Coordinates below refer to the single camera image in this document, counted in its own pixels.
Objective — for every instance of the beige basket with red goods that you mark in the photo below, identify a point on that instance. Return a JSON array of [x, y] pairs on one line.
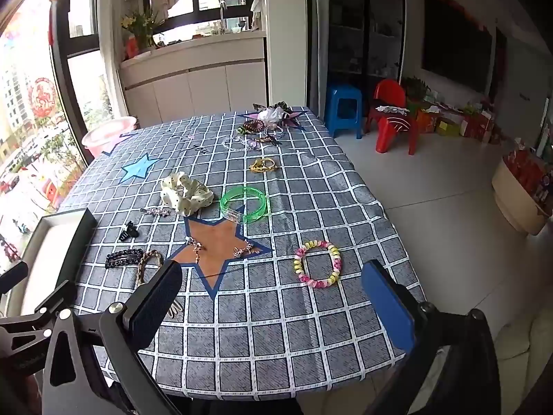
[[518, 199]]

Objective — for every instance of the grey checked star tablecloth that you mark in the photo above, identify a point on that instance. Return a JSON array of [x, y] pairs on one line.
[[259, 333]]

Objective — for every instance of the green translucent bangle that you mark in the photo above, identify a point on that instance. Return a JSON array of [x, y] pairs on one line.
[[259, 212]]

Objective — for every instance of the white cabinet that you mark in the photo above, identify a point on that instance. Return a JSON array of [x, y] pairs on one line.
[[203, 82]]

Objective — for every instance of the dark glass display cabinet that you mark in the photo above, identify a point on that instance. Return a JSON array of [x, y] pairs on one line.
[[363, 30]]

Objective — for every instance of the red horse window sticker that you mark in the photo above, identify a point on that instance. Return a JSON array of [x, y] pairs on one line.
[[42, 97]]

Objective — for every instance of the blue plastic stool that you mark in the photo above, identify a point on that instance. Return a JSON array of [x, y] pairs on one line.
[[343, 103]]

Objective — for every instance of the white polka dot scrunchie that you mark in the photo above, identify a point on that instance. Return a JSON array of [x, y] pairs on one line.
[[185, 192]]

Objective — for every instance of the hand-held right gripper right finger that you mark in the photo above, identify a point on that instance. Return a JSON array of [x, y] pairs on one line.
[[386, 307]]

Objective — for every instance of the pile of assorted jewelry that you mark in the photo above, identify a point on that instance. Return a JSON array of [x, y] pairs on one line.
[[268, 125]]

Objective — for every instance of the window with dark frame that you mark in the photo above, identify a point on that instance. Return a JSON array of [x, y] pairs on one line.
[[17, 173]]

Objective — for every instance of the black rhinestone hair clip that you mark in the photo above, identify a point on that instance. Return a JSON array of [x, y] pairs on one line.
[[125, 258]]

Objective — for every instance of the white sofa cushion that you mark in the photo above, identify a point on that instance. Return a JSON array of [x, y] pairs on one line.
[[522, 354]]

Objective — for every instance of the black claw hair clip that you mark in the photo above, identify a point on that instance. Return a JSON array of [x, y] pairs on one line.
[[129, 232]]

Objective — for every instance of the black wall television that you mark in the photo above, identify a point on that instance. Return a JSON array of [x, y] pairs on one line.
[[458, 43]]

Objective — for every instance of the red plastic chair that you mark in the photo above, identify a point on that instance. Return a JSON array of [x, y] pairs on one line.
[[393, 129]]

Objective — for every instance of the dark box tray white inside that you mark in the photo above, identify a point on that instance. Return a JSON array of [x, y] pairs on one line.
[[56, 242]]

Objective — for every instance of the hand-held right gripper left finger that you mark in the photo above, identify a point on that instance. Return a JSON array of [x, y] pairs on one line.
[[159, 300]]

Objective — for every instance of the row of gift boxes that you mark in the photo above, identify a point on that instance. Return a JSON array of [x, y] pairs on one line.
[[466, 123]]

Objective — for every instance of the pink plastic basin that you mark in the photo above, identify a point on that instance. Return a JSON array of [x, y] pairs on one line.
[[108, 136]]

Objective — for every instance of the yellow flower bouquet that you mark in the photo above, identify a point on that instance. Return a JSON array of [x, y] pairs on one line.
[[140, 26]]

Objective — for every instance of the silver star hair clip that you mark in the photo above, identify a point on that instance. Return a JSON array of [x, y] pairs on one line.
[[155, 212]]

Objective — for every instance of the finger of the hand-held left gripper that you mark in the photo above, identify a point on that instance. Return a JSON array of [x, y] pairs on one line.
[[12, 274], [56, 300]]

